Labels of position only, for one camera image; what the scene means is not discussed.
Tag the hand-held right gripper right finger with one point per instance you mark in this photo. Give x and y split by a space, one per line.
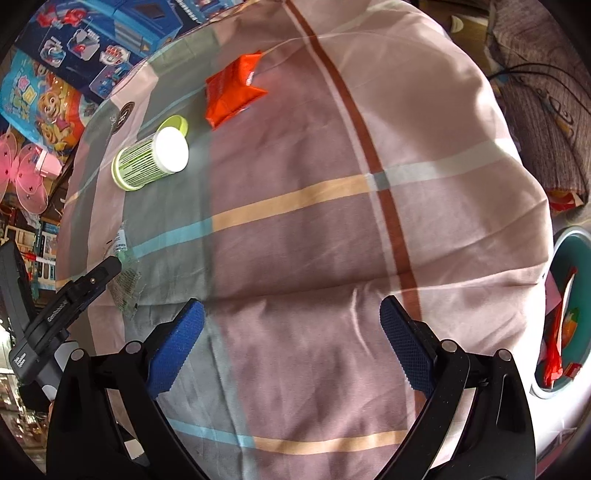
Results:
408 346

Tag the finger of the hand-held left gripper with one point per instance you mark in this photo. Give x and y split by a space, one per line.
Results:
94 278

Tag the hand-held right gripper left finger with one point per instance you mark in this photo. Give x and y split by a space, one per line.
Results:
178 346

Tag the clear plastic wrapper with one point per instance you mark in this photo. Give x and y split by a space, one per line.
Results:
127 281

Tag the red and white wrapper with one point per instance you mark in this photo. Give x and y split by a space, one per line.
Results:
556 341

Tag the pink paper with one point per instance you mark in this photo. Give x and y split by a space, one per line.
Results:
552 295

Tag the teal bin with white rim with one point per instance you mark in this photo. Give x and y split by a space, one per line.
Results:
561 401

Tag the small pink box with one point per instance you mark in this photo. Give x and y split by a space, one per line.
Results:
50 165

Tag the pink butterfly wings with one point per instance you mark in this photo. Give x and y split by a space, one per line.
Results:
21 175

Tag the green and white cylinder container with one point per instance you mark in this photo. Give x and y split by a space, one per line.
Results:
147 159

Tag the checked pink tablecloth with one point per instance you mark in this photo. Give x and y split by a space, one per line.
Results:
300 230

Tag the cartoon puppy bag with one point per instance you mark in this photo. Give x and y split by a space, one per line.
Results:
41 106

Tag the red and yellow packet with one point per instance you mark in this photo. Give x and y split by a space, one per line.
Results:
564 199

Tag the orange snack packet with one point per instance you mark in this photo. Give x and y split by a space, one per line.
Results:
233 90

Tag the blue toy box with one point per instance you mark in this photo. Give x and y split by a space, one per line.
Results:
115 41

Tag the grey brown patterned cloth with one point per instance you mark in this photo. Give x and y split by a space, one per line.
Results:
545 115

